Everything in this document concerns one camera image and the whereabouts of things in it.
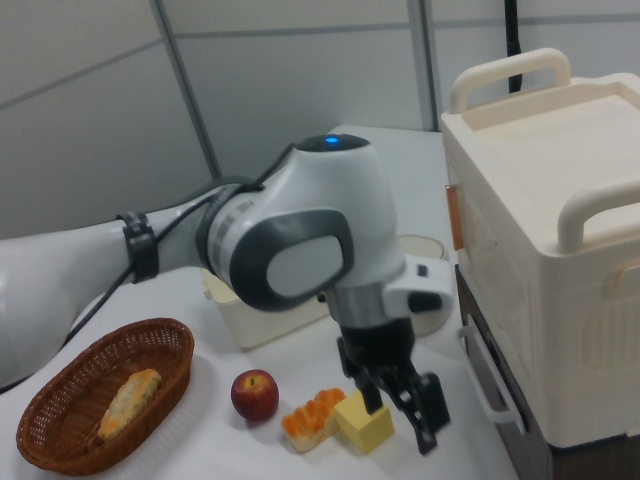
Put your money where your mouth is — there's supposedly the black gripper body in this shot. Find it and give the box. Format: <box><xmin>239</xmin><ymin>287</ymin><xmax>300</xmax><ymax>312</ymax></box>
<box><xmin>334</xmin><ymin>316</ymin><xmax>419</xmax><ymax>382</ymax></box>

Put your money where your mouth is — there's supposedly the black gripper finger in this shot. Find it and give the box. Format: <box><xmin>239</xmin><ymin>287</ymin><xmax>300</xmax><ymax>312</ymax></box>
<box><xmin>341</xmin><ymin>349</ymin><xmax>385</xmax><ymax>416</ymax></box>
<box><xmin>383</xmin><ymin>369</ymin><xmax>452</xmax><ymax>456</ymax></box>

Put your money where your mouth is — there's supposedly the yellow cube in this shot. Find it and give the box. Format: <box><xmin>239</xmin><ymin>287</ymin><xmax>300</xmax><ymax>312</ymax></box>
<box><xmin>333</xmin><ymin>389</ymin><xmax>395</xmax><ymax>455</ymax></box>

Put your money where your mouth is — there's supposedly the orange glazed bread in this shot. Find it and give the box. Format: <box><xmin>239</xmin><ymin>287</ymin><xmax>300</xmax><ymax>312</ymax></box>
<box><xmin>281</xmin><ymin>387</ymin><xmax>347</xmax><ymax>454</ymax></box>

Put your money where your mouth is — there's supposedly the small white lidded bin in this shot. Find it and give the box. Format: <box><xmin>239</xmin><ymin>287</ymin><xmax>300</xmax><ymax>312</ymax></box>
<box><xmin>397</xmin><ymin>233</ymin><xmax>450</xmax><ymax>336</ymax></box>

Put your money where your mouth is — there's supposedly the white open plastic container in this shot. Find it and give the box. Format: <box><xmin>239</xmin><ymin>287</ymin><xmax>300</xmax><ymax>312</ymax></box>
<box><xmin>199</xmin><ymin>267</ymin><xmax>341</xmax><ymax>351</ymax></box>

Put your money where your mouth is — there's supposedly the red apple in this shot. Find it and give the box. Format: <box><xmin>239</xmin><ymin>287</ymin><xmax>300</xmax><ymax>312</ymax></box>
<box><xmin>230</xmin><ymin>369</ymin><xmax>280</xmax><ymax>422</ymax></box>

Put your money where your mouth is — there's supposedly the copper box latch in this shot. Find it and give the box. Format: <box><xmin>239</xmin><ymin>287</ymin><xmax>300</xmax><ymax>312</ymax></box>
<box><xmin>444</xmin><ymin>183</ymin><xmax>466</xmax><ymax>251</ymax></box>

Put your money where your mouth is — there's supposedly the large white cooler box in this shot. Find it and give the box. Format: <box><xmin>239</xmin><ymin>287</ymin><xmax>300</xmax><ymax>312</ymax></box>
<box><xmin>439</xmin><ymin>48</ymin><xmax>640</xmax><ymax>449</ymax></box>

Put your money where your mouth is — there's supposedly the white microwave oven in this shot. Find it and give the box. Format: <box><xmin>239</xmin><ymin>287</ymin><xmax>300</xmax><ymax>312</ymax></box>
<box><xmin>452</xmin><ymin>262</ymin><xmax>640</xmax><ymax>480</ymax></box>

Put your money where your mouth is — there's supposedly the long golden bread roll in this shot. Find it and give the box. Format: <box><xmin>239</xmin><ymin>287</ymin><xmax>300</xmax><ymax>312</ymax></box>
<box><xmin>97</xmin><ymin>368</ymin><xmax>163</xmax><ymax>442</ymax></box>

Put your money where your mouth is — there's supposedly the brown wicker basket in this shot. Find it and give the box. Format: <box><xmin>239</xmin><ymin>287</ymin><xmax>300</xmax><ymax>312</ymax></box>
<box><xmin>15</xmin><ymin>317</ymin><xmax>196</xmax><ymax>476</ymax></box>

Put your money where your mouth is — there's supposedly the black stand pole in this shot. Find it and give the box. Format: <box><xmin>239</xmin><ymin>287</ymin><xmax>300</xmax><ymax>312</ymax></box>
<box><xmin>501</xmin><ymin>0</ymin><xmax>525</xmax><ymax>95</ymax></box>

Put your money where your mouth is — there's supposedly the white cabinet handle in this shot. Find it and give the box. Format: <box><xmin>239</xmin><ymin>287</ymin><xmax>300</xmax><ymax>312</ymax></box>
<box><xmin>457</xmin><ymin>314</ymin><xmax>527</xmax><ymax>437</ymax></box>

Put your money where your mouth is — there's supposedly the black cable strap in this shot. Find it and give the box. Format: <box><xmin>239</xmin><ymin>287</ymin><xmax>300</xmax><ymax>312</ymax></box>
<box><xmin>116</xmin><ymin>212</ymin><xmax>161</xmax><ymax>285</ymax></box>

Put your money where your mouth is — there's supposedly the white box top handle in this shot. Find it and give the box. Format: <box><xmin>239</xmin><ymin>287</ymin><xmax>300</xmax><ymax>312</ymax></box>
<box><xmin>448</xmin><ymin>48</ymin><xmax>574</xmax><ymax>115</ymax></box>
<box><xmin>556</xmin><ymin>177</ymin><xmax>640</xmax><ymax>255</ymax></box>

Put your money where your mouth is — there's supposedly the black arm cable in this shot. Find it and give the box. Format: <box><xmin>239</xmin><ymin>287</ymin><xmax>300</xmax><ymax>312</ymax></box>
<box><xmin>64</xmin><ymin>142</ymin><xmax>299</xmax><ymax>341</ymax></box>

